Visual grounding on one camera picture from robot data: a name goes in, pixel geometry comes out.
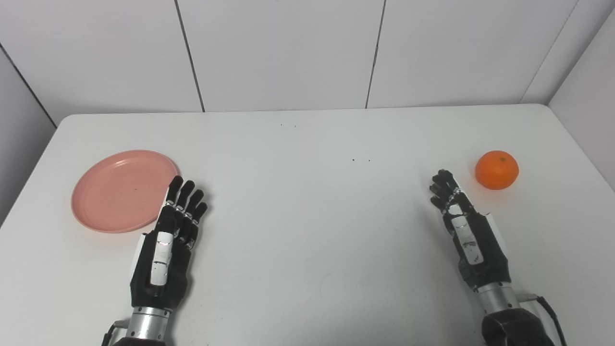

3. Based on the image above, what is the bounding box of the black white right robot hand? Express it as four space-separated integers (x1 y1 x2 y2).
429 168 513 290

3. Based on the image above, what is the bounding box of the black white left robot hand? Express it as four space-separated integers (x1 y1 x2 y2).
130 175 209 312

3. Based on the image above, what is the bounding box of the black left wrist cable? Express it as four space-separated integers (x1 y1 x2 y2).
100 321 128 346

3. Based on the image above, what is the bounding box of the pink round plate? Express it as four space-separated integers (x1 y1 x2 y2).
71 150 180 234

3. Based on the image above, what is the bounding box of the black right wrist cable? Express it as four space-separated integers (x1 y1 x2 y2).
518 293 568 346

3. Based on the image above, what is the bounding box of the orange fruit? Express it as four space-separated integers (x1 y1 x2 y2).
475 150 519 190

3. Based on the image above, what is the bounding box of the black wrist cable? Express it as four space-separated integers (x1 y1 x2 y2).
100 321 128 346
518 293 568 346

